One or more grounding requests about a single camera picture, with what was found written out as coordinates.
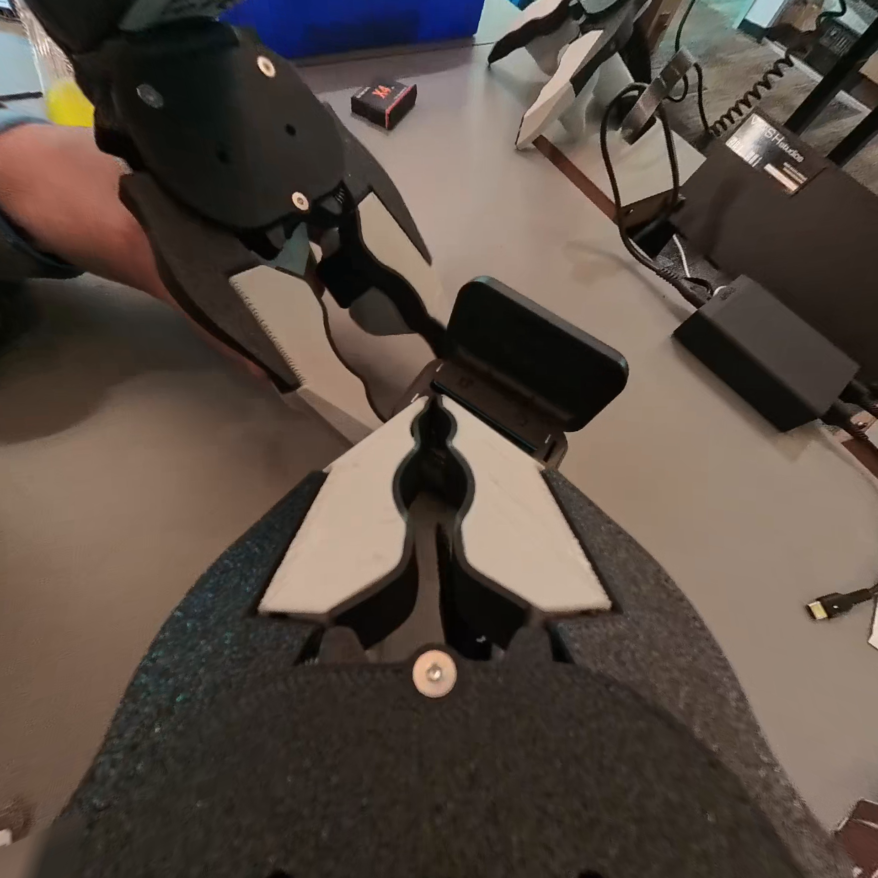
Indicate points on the large black white-label box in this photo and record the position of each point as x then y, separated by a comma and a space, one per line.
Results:
809, 226

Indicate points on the small black red-print box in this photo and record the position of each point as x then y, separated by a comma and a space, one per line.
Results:
384, 103

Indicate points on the black battery charging case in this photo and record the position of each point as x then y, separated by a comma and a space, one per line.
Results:
535, 357

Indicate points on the black power adapter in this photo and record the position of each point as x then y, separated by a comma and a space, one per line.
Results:
754, 350

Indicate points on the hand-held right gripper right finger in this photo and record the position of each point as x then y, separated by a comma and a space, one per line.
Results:
528, 542

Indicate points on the blue plastic bin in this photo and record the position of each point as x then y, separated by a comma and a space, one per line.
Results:
343, 27

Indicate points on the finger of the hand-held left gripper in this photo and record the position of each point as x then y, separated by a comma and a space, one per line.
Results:
288, 322
401, 271

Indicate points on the brown cardboard box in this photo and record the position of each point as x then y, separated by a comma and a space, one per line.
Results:
861, 844

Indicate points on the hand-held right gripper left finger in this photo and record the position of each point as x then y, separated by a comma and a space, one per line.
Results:
343, 542

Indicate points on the spare grey black gripper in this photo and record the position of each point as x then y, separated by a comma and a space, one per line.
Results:
549, 103

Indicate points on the person's left forearm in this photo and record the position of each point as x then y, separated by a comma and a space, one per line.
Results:
68, 185

